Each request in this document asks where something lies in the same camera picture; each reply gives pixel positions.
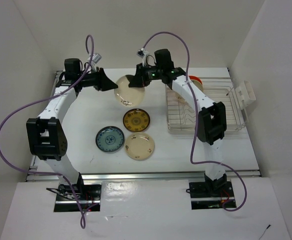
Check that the blue floral plate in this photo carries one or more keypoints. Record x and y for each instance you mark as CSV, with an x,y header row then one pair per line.
x,y
110,139

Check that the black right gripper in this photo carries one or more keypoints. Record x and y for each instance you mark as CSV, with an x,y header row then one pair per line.
x,y
140,79

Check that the aluminium frame rail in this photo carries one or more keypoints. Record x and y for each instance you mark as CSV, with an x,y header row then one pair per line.
x,y
93,110

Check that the beige plate with flower motifs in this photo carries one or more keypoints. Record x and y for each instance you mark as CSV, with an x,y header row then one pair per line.
x,y
139,146

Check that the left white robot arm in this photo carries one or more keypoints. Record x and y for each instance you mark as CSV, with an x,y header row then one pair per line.
x,y
46,136

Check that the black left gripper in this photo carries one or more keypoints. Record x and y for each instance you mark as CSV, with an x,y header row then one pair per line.
x,y
103,83

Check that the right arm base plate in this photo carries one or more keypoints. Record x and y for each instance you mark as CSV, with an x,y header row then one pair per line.
x,y
203,199

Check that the yellow plate with dark rim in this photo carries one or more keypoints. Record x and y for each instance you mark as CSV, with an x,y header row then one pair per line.
x,y
136,120

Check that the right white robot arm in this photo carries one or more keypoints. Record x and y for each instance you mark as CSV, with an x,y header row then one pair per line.
x,y
210,116

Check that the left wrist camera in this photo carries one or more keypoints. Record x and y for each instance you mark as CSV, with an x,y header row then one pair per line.
x,y
93,60

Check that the beige plate with green brushstroke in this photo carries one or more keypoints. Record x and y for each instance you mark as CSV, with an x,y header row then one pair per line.
x,y
128,96

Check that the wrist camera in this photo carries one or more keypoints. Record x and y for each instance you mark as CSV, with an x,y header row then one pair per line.
x,y
93,60
144,54

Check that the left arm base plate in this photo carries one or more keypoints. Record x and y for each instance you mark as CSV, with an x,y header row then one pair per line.
x,y
65,200

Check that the orange plastic plate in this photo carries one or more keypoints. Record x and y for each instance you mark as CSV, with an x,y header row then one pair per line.
x,y
195,78

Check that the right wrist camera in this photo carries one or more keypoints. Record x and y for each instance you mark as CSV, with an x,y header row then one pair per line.
x,y
144,54

